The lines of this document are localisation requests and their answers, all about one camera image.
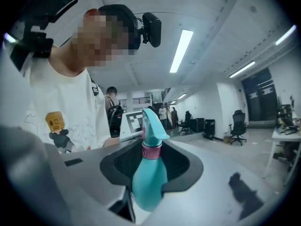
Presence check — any black harness strap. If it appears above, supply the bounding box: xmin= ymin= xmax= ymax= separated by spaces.
xmin=90 ymin=76 xmax=100 ymax=97

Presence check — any person's left forearm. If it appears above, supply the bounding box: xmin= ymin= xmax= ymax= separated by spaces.
xmin=103 ymin=136 xmax=121 ymax=148

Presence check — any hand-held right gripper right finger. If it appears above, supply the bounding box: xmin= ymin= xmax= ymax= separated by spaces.
xmin=144 ymin=139 xmax=290 ymax=226

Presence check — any white desk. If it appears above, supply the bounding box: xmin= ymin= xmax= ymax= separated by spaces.
xmin=262 ymin=125 xmax=301 ymax=186

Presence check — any teal spray head pink collar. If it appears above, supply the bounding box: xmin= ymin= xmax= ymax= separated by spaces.
xmin=141 ymin=107 xmax=171 ymax=160

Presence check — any black equipment cart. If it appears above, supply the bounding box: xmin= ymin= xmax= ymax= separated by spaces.
xmin=190 ymin=118 xmax=205 ymax=133

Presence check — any black equipment case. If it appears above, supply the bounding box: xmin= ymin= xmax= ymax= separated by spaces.
xmin=203 ymin=119 xmax=216 ymax=141

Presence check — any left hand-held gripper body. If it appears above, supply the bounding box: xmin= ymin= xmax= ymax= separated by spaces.
xmin=119 ymin=111 xmax=144 ymax=141

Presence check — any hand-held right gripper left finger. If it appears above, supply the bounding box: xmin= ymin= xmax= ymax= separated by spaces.
xmin=0 ymin=125 xmax=143 ymax=226

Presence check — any black backpack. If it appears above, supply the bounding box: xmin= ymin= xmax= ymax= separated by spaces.
xmin=107 ymin=105 xmax=125 ymax=137

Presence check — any dark glass partition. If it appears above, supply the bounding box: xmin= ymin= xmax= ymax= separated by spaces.
xmin=241 ymin=67 xmax=278 ymax=122

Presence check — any teal spray bottle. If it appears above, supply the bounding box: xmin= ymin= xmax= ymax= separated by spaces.
xmin=131 ymin=157 xmax=168 ymax=213

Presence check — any person's cream printed t-shirt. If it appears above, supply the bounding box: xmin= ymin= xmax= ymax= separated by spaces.
xmin=20 ymin=43 xmax=111 ymax=154

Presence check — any black office chair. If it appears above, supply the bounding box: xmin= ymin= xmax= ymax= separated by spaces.
xmin=177 ymin=111 xmax=193 ymax=135
xmin=229 ymin=109 xmax=248 ymax=146

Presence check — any black shoulder-mounted device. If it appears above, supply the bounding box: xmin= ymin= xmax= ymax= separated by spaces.
xmin=9 ymin=0 xmax=79 ymax=73

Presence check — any person's head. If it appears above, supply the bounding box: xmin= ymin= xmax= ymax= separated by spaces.
xmin=62 ymin=4 xmax=140 ymax=78

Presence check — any black head-mounted camera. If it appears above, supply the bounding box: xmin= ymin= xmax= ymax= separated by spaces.
xmin=137 ymin=12 xmax=162 ymax=48

